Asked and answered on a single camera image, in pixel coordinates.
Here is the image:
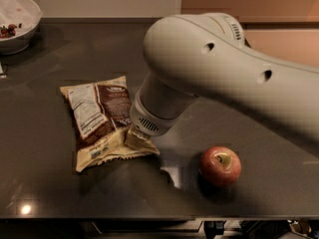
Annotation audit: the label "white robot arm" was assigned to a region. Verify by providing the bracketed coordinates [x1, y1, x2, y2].
[130, 13, 319, 150]

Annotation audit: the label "red berries in bowl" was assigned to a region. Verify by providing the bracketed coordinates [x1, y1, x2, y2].
[0, 24, 22, 39]

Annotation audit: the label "white bowl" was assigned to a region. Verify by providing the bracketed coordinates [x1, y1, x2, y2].
[0, 0, 43, 55]

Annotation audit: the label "brown chip bag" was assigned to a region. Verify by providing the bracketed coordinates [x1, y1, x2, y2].
[60, 76, 160, 172]

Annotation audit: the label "red apple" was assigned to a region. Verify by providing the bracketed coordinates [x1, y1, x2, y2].
[199, 146, 241, 187]

